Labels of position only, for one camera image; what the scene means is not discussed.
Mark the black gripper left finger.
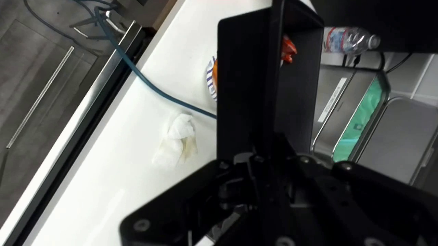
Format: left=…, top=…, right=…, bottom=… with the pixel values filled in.
left=118, top=160, right=254, bottom=246

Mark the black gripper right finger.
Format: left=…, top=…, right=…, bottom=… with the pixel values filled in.
left=272, top=136, right=438, bottom=246

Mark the black rectangular tray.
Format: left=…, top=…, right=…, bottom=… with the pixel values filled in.
left=216, top=0, right=324, bottom=162

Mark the dark grey cabinet front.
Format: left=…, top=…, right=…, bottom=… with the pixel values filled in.
left=0, top=0, right=129, bottom=226

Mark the crumpled white paper towel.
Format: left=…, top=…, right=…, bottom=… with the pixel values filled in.
left=150, top=114, right=196, bottom=171

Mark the grey plastic container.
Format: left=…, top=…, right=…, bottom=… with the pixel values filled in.
left=309, top=66, right=438, bottom=186

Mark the white bin with teal liner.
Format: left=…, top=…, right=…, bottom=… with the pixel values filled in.
left=332, top=77, right=384, bottom=162

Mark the blue striped white packet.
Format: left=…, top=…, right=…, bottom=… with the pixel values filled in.
left=205, top=56, right=217, bottom=102

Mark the small orange object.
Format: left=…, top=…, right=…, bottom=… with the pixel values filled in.
left=281, top=36, right=296, bottom=65

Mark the clear plastic water bottle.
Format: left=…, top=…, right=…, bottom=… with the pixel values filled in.
left=322, top=26, right=380, bottom=55

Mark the long steel drawer handle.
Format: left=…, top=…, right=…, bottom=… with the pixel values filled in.
left=5, top=47, right=75, bottom=149

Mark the curved steel hook handle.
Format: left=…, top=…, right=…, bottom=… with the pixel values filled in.
left=71, top=9, right=127, bottom=40

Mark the teal blue cable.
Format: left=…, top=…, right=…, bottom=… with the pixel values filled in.
left=24, top=0, right=218, bottom=121

